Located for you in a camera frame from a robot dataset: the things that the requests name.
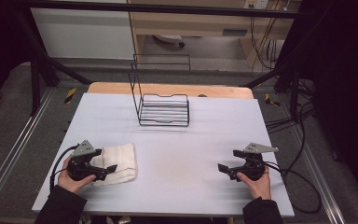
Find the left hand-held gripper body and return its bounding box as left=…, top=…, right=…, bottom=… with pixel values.
left=66, top=139, right=103, bottom=183

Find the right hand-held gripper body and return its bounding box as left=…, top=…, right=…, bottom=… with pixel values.
left=229, top=142, right=280, bottom=182

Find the white towel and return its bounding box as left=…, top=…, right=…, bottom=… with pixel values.
left=91, top=143, right=139, bottom=187

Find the black wire rack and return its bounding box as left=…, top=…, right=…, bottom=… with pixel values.
left=128, top=53, right=191, bottom=128

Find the person's right hand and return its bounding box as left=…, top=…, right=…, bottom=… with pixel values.
left=236, top=165, right=272, bottom=201

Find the person's left hand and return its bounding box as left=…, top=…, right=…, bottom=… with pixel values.
left=57, top=156, right=97, bottom=195

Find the yellow black hazard tape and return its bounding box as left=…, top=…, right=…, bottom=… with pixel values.
left=264, top=92, right=282, bottom=107
left=63, top=87, right=77, bottom=105

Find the white cabinet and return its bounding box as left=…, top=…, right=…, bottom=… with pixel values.
left=30, top=7, right=135, bottom=61

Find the office chair base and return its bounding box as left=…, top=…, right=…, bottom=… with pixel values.
left=153, top=34, right=186, bottom=49

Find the wooden desk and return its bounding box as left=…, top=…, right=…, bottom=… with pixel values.
left=127, top=0, right=303, bottom=69

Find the white power outlet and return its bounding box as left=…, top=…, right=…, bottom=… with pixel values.
left=242, top=0, right=270, bottom=10

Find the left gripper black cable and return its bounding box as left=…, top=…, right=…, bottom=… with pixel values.
left=49, top=144, right=80, bottom=191

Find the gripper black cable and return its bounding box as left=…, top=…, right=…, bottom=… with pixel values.
left=264, top=161, right=323, bottom=216
left=49, top=144, right=80, bottom=191

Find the floor cables bundle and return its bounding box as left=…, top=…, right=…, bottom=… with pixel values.
left=264, top=78, right=316, bottom=134

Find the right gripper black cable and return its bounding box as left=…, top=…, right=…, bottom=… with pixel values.
left=264, top=161, right=323, bottom=216

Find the aluminium floor rail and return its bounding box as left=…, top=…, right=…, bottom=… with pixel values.
left=291, top=123, right=348, bottom=224
left=0, top=88, right=56, bottom=213

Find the hanging cables bundle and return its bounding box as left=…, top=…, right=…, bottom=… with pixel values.
left=249, top=14, right=279, bottom=72

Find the black metal frame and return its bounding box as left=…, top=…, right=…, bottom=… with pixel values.
left=12, top=0, right=311, bottom=118

